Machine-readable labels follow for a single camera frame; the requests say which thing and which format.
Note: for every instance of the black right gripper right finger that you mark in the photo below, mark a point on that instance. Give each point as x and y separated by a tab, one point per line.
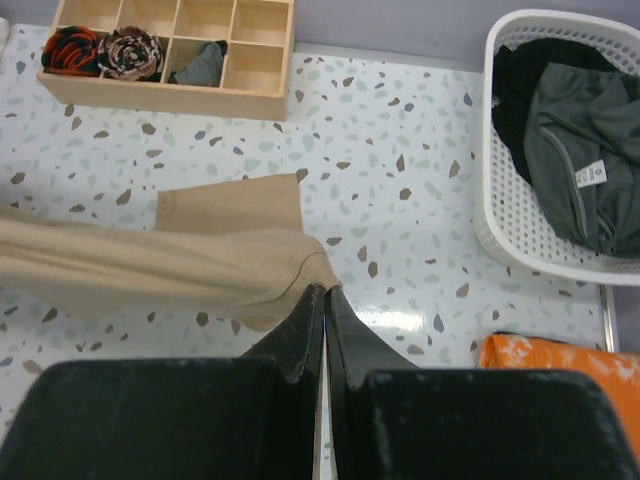
391	419

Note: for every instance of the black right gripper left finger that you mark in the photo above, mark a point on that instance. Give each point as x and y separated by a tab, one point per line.
250	417

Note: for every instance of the beige t-shirt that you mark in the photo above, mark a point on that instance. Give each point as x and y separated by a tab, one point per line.
235	248

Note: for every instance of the orange tie-dye folded t-shirt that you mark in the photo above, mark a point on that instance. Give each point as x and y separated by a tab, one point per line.
616	374

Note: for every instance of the white plastic laundry basket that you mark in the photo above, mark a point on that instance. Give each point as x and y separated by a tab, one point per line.
508	221

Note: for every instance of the wooden compartment organizer box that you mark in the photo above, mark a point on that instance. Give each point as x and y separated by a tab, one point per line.
260	37

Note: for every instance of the grey rolled sock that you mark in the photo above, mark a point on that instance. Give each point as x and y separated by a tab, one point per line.
205	70

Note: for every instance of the dark green t-shirt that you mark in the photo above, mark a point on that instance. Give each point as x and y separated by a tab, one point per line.
581	144

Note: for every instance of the black garment in basket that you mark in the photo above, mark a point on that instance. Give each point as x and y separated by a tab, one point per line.
516	74

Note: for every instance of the brown patterned rolled sock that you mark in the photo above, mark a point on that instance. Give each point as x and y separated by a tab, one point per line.
131	54

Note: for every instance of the orange black rolled sock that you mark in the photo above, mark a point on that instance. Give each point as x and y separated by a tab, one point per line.
72	51

